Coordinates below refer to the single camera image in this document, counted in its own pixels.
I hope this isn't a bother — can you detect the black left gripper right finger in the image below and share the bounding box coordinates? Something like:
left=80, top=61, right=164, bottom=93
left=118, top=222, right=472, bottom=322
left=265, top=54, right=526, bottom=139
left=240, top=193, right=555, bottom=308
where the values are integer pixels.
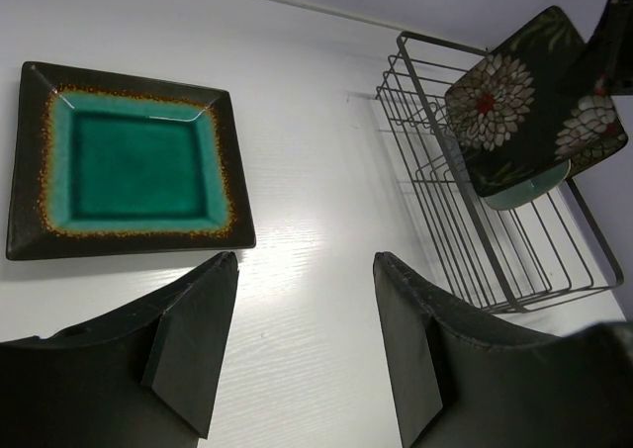
left=373, top=252, right=632, bottom=447

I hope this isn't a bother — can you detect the square teal black plate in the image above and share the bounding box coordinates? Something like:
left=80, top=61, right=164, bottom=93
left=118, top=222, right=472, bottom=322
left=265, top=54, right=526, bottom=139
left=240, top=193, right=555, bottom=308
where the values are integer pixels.
left=6, top=61, right=256, bottom=261

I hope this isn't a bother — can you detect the light green round plate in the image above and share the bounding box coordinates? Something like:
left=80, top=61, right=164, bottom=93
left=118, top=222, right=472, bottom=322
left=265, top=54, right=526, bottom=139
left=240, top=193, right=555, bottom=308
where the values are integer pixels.
left=483, top=160, right=571, bottom=211

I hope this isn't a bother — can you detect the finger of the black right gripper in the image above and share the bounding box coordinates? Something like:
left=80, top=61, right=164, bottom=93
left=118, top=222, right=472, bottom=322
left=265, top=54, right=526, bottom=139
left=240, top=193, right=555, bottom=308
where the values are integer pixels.
left=558, top=0, right=632, bottom=96

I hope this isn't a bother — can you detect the black wire dish rack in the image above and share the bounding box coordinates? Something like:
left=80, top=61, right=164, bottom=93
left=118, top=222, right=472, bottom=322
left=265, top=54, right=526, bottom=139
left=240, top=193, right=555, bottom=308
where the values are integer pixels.
left=376, top=32, right=624, bottom=314

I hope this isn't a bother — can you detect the black white floral square plate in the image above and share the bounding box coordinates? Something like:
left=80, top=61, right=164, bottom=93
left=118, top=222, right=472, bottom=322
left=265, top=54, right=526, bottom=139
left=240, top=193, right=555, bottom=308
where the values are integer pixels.
left=444, top=6, right=628, bottom=198

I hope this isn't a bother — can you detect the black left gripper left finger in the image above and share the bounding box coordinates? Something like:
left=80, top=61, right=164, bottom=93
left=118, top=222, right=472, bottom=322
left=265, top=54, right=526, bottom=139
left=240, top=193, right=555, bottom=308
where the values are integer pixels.
left=1, top=252, right=238, bottom=447

